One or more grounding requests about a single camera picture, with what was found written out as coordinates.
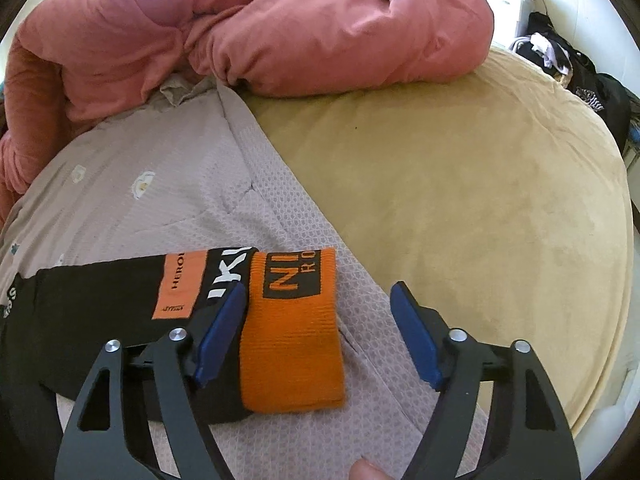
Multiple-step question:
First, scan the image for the black orange IKISS shirt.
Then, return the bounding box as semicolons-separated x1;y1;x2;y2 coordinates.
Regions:
1;247;345;424

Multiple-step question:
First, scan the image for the pile of dark clothes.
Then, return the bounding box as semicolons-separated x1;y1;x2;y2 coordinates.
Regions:
510;11;631;153

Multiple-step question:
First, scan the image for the right hand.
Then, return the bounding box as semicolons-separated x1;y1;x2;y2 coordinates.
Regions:
348;458;393;480

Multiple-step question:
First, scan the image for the tan velvet bed sheet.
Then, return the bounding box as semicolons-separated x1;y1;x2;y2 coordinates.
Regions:
245;49;634;430

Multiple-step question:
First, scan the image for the beige strawberry print blanket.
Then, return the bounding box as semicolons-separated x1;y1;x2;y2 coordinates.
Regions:
1;86;437;479

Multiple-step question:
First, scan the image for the white box furniture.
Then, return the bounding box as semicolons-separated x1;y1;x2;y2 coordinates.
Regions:
487;0;534;50

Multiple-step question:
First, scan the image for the pink quilted comforter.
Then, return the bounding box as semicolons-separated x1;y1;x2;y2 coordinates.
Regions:
1;0;495;212

